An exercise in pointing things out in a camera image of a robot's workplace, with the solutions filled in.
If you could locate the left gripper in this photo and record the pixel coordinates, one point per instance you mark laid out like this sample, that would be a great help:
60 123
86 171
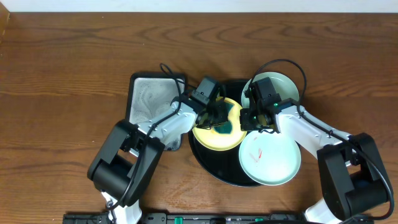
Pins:
222 112

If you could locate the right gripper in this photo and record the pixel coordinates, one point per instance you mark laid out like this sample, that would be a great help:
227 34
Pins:
246 126

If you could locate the green yellow sponge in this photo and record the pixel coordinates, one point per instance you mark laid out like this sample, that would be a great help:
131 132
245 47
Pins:
227 127

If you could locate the yellow plate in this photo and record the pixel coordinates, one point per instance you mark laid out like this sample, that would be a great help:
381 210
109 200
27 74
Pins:
223 142

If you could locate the light green plate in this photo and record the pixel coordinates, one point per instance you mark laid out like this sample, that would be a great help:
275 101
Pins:
269 159
282 84

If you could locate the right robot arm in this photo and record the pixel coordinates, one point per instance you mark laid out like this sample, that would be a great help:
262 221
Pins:
354 181

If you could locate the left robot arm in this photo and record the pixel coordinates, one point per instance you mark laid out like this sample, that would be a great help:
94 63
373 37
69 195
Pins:
125 163

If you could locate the black rectangular soap tray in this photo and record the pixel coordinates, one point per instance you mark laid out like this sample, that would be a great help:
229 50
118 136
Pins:
150 95

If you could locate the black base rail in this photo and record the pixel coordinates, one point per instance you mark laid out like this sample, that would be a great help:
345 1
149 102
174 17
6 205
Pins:
162 218

